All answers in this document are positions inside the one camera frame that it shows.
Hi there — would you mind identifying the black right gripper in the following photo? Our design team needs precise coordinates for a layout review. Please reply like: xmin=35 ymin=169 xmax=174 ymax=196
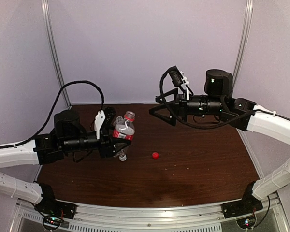
xmin=148 ymin=87 xmax=225 ymax=127

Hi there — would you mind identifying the red label soda bottle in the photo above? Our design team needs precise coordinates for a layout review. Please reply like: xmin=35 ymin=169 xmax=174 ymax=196
xmin=112 ymin=111 xmax=136 ymax=158

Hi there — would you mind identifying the clear plastic bottle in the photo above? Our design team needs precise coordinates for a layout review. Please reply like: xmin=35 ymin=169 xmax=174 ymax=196
xmin=113 ymin=116 xmax=125 ymax=126

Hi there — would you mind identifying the white bottle cap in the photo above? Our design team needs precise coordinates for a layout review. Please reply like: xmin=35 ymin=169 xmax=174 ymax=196
xmin=119 ymin=154 xmax=127 ymax=161

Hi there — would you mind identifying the red soda bottle cap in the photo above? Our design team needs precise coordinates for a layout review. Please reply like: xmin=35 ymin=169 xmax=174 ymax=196
xmin=152 ymin=152 xmax=160 ymax=159

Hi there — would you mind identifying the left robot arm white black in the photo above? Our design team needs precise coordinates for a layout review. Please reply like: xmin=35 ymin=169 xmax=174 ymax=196
xmin=0 ymin=107 xmax=135 ymax=215

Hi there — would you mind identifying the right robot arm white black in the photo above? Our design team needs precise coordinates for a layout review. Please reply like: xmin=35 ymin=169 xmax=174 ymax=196
xmin=149 ymin=66 xmax=290 ymax=214

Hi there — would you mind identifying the left round circuit board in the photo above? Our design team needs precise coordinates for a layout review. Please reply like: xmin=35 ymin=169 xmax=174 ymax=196
xmin=42 ymin=215 xmax=64 ymax=231

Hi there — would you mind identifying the round circuit board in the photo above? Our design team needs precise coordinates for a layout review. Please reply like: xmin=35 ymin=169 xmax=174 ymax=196
xmin=42 ymin=215 xmax=64 ymax=231
xmin=236 ymin=214 xmax=257 ymax=230

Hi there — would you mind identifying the right round circuit board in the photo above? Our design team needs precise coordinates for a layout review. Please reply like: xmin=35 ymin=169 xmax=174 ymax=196
xmin=236 ymin=214 xmax=257 ymax=230

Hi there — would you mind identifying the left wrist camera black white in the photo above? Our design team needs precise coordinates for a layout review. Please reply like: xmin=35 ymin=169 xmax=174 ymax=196
xmin=94 ymin=107 xmax=116 ymax=140

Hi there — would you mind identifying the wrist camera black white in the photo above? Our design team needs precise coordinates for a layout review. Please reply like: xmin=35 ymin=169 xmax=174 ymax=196
xmin=94 ymin=107 xmax=116 ymax=140
xmin=169 ymin=66 xmax=193 ymax=101

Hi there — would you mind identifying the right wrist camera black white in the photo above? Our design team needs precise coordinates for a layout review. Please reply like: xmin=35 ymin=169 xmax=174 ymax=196
xmin=169 ymin=66 xmax=193 ymax=101

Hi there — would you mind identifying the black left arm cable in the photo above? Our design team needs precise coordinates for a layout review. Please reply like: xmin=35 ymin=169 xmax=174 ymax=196
xmin=0 ymin=80 xmax=105 ymax=148

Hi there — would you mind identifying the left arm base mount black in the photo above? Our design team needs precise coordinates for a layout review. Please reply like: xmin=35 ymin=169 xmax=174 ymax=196
xmin=34 ymin=199 xmax=77 ymax=219

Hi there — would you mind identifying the right aluminium frame post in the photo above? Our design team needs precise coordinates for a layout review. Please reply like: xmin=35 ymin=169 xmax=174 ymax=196
xmin=233 ymin=0 xmax=254 ymax=87

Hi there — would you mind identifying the aluminium frame post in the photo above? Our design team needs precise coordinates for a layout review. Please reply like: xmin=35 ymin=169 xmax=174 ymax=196
xmin=40 ymin=0 xmax=71 ymax=107
xmin=233 ymin=0 xmax=254 ymax=87

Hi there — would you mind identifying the aluminium front rail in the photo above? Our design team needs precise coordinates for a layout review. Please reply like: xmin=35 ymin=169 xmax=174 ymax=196
xmin=14 ymin=190 xmax=286 ymax=232

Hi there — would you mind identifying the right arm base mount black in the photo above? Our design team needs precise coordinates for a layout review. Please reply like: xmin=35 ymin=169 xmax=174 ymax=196
xmin=222 ymin=199 xmax=263 ymax=219

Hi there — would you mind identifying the left aluminium frame post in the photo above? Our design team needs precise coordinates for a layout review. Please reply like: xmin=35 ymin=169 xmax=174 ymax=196
xmin=40 ymin=0 xmax=71 ymax=107

